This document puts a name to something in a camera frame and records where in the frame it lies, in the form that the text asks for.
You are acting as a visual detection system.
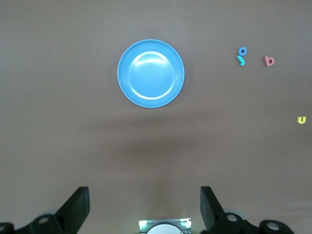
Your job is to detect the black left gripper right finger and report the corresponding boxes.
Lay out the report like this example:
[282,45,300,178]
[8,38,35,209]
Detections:
[199,186,294,234]

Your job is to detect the blue round plate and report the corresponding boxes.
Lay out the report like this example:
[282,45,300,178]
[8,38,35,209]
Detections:
[117,39,186,109]

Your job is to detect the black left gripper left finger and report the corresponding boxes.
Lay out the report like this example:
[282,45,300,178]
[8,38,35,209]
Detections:
[0,186,91,234]

